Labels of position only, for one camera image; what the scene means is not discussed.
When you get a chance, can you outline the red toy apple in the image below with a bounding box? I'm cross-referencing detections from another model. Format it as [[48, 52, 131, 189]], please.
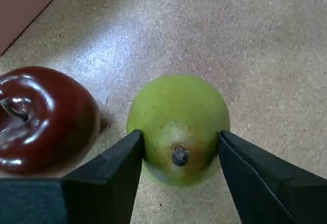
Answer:
[[0, 65, 102, 176]]

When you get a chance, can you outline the green toy pear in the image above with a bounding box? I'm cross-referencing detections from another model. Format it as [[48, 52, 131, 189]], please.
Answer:
[[126, 74, 231, 188]]

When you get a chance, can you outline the pink cardboard box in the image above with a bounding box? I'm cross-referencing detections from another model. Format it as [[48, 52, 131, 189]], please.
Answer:
[[0, 0, 74, 56]]

